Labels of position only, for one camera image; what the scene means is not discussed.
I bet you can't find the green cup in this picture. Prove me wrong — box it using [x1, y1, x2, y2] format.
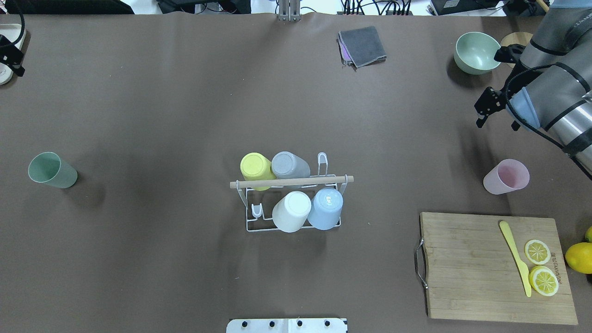
[28, 152, 78, 188]

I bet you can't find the wooden cutting board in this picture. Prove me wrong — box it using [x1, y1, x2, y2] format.
[420, 211, 579, 325]

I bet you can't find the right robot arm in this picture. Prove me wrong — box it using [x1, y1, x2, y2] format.
[475, 0, 592, 177]

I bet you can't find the white wire cup rack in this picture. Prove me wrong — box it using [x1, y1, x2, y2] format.
[230, 152, 354, 233]

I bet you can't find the green lime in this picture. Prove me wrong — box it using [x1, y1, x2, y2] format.
[584, 226, 592, 243]

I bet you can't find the grey folded cloth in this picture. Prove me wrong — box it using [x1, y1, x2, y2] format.
[337, 26, 387, 69]

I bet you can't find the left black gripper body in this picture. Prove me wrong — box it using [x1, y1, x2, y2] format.
[0, 33, 25, 78]

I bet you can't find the yellow cup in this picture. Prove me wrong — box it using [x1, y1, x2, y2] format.
[240, 152, 277, 181]

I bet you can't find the wooden mug tree stand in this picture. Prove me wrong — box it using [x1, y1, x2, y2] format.
[500, 0, 552, 47]

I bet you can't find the upper lemon slice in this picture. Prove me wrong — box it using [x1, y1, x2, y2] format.
[524, 240, 550, 265]

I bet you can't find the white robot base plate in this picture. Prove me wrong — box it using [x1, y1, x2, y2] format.
[226, 318, 348, 333]

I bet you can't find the pink cup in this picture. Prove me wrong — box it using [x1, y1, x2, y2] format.
[483, 159, 530, 195]

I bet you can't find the lower lemon slice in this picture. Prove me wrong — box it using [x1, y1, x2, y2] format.
[529, 265, 560, 296]

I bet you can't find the light green bowl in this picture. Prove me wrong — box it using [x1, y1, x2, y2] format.
[453, 31, 501, 74]

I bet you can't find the grey cup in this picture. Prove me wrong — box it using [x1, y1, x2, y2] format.
[271, 151, 311, 179]

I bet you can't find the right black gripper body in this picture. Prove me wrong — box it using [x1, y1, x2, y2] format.
[474, 86, 507, 128]

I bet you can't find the blue cup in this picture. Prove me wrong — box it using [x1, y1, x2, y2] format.
[308, 187, 343, 230]

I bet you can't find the white cup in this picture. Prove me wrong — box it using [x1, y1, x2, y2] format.
[272, 191, 312, 233]

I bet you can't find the yellow plastic knife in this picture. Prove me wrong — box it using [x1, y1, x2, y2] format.
[499, 221, 532, 297]

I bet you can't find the lemon slice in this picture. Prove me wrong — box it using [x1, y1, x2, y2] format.
[524, 240, 550, 265]
[529, 265, 560, 296]

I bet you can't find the whole yellow lemon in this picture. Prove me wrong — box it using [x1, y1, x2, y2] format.
[565, 242, 592, 274]

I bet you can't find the beige tray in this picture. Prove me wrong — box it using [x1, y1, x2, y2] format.
[0, 24, 27, 85]

